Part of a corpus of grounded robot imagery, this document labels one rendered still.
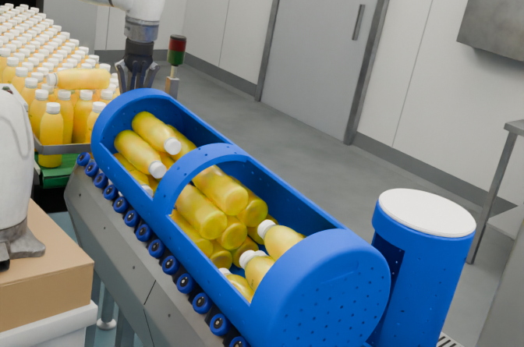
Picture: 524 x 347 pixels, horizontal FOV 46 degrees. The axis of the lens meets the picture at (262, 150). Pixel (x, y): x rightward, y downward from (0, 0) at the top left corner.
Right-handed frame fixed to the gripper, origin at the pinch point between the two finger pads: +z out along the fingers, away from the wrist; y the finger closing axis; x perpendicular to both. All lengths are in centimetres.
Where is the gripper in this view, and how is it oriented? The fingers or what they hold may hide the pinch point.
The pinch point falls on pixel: (132, 110)
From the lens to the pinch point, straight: 177.4
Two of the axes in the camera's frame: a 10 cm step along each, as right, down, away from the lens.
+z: -1.8, 9.2, 3.5
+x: 5.4, 3.9, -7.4
